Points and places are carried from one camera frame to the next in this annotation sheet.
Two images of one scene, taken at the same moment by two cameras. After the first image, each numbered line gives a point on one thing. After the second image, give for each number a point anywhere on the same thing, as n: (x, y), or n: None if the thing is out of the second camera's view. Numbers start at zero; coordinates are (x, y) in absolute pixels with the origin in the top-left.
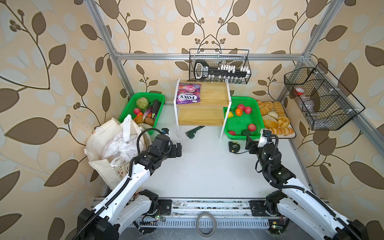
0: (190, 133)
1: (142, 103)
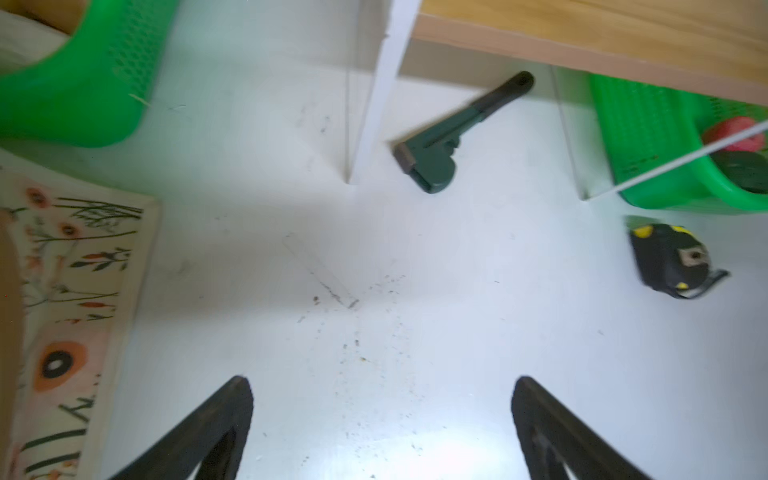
0: (429, 156)
1: None
